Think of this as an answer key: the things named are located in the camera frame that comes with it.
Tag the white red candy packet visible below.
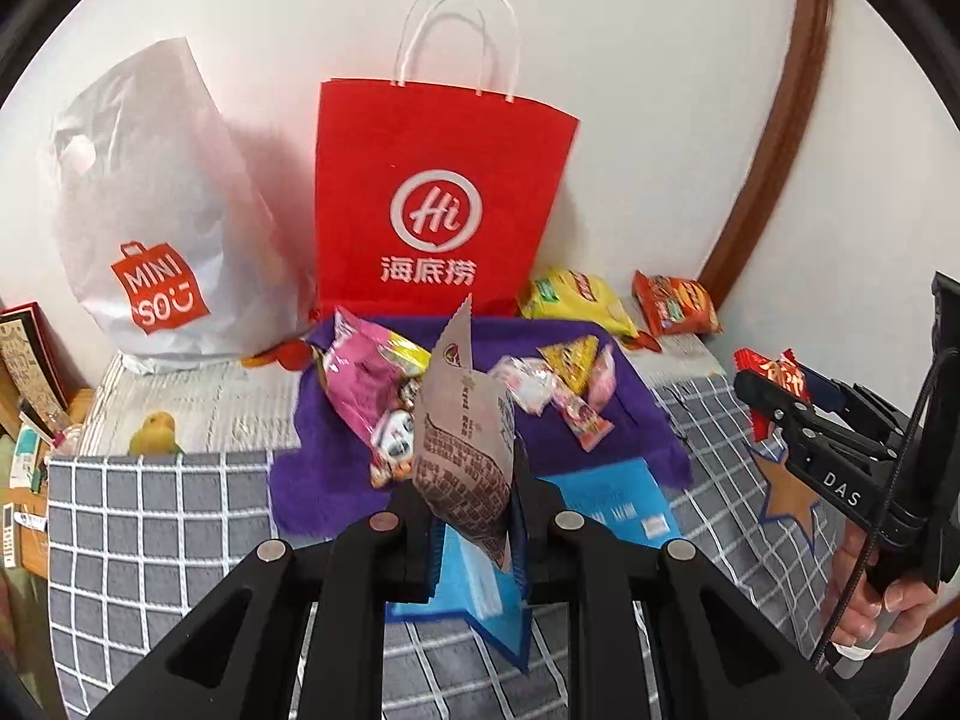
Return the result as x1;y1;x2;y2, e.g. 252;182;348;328
487;354;560;415

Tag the red snack packet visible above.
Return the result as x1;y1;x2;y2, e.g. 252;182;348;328
731;349;815;440

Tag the blue tissue pack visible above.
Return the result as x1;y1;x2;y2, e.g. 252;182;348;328
386;457;672;676

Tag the white printed snack packet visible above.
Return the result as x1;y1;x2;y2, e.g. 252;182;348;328
411;296;518;578

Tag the yellow spotted snack packet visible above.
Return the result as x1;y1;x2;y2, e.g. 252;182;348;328
536;334;602;398

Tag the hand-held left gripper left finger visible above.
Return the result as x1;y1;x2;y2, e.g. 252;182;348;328
90;465;451;720

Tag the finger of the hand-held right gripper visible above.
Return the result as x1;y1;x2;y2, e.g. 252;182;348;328
797;373;902;441
733;366;824;441

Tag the large pink snack packet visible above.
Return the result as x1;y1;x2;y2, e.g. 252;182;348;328
311;306;432;458

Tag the orange chips packet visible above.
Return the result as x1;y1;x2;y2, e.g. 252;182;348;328
631;270;725;337

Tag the grey checkered tablecloth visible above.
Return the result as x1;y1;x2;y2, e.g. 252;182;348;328
45;371;863;720

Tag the teal small box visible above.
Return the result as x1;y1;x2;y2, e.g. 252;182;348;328
11;424;42;492

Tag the yellow chips packet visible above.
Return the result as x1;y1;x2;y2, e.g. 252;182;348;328
517;268;642;338

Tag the wooden nightstand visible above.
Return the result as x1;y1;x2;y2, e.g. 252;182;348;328
0;386;95;578

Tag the patterned book with red edge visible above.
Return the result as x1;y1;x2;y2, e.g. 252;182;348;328
0;301;72;428

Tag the white pink candy packet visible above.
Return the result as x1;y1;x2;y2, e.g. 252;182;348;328
551;382;616;453

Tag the yellow green bird toy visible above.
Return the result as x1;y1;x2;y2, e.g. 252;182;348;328
127;410;186;457

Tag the white plastic bag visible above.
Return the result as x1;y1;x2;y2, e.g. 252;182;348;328
49;37;320;376

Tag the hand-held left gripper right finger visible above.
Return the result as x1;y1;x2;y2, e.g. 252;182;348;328
510;439;860;720

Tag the small pink snack packet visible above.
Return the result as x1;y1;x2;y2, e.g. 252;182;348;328
589;347;618;412

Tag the red paper bag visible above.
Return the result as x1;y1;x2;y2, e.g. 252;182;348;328
311;0;582;320

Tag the brown wooden door frame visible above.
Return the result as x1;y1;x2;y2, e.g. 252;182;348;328
697;0;836;308

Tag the person's right hand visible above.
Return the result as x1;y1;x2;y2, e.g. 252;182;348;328
829;511;947;652

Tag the panda print snack packet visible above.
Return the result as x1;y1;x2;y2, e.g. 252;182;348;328
367;405;421;492

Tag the purple towel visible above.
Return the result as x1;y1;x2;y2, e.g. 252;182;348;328
268;315;692;541

